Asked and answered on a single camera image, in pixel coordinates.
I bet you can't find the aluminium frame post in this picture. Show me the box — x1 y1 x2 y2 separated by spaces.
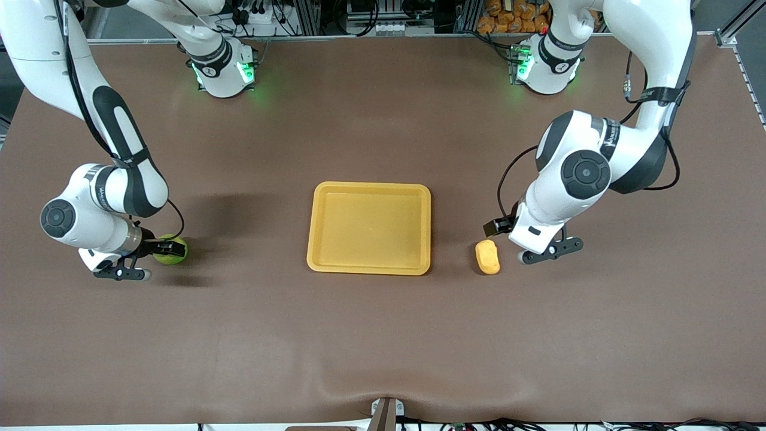
715 0 766 48
298 0 321 37
457 0 481 34

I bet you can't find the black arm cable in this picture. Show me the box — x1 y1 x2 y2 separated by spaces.
497 24 698 221
53 0 186 240

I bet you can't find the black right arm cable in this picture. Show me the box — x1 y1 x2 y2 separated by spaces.
53 0 186 240

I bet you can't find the pile of orange toy foods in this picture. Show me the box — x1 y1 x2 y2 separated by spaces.
477 0 605 35

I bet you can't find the silver table edge rail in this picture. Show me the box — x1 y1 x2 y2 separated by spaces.
87 31 719 44

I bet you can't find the green apple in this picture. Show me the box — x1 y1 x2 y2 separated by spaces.
151 234 189 266

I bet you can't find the metal table clamp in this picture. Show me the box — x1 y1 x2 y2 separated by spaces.
368 397 408 431

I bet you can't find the yellow plastic tray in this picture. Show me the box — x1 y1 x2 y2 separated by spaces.
306 181 432 277

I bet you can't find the yellow potato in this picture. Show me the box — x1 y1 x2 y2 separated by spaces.
475 239 501 275

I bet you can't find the brown table mat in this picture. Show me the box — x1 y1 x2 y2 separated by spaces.
0 33 766 427

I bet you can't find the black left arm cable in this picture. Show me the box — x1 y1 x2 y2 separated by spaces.
497 24 698 221

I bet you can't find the white power strip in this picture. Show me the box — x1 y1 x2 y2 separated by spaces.
247 5 283 26

